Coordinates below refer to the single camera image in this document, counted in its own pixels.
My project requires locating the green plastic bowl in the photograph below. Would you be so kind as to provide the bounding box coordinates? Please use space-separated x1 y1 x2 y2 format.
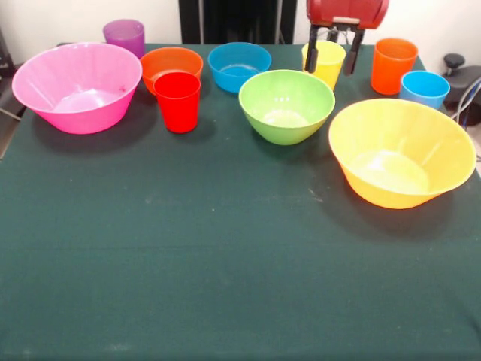
238 69 336 146

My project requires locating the pink plastic bowl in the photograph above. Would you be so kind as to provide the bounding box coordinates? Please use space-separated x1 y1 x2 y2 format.
11 41 144 135

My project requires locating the dark green tablecloth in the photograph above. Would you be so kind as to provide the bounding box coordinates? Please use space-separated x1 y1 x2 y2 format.
0 42 481 361

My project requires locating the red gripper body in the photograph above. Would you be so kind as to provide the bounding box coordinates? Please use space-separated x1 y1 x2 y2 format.
306 0 391 33

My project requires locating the yellow plastic cup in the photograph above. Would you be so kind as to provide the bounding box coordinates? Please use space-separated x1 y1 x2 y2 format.
301 40 346 91

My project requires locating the yellow plastic bowl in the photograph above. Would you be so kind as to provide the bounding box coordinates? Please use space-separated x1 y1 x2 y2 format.
328 98 477 210

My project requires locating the blue plastic bowl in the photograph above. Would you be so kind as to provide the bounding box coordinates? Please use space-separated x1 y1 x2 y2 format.
207 41 273 94

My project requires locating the blue plastic cup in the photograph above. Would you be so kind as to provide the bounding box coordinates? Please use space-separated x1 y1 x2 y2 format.
399 70 451 111

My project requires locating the orange plastic cup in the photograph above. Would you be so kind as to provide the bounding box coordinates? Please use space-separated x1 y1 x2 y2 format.
371 37 419 96

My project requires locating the grey cable bundle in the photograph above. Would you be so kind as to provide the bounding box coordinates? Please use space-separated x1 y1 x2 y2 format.
452 78 481 131

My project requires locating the orange plastic bowl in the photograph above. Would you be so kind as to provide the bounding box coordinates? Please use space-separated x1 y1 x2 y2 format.
140 46 204 96

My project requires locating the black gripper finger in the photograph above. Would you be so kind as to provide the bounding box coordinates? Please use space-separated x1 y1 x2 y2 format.
304 25 320 73
344 32 365 76

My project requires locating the red plastic cup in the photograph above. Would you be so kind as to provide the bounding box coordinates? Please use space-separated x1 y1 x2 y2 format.
153 71 202 134

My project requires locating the purple plastic cup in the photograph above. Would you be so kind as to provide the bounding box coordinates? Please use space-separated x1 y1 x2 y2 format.
103 19 147 60

